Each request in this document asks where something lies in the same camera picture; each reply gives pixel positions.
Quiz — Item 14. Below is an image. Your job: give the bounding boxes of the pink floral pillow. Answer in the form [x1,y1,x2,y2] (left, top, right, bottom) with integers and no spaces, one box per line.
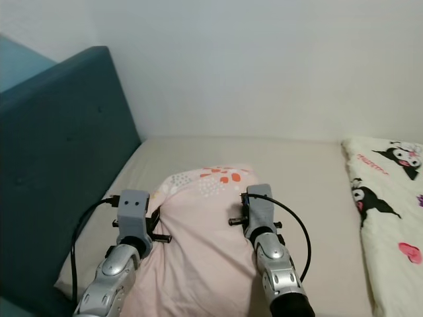
[122,165,272,317]

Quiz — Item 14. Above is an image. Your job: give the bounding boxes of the teal upholstered headboard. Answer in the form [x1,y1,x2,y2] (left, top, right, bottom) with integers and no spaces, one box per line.
[0,45,143,317]

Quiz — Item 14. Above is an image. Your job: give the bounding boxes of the cream cartoon print blanket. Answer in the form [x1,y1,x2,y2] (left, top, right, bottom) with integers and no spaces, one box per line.
[342,137,423,317]

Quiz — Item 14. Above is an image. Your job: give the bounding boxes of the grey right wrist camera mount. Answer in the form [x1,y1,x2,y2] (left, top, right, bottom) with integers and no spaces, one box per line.
[245,185,275,238]

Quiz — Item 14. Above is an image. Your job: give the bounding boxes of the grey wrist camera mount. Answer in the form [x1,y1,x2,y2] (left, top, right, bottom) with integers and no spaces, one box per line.
[118,190,151,242]
[245,185,275,238]

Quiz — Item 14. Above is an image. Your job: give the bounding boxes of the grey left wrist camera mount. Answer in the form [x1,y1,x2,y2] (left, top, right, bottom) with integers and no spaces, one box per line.
[118,190,151,242]

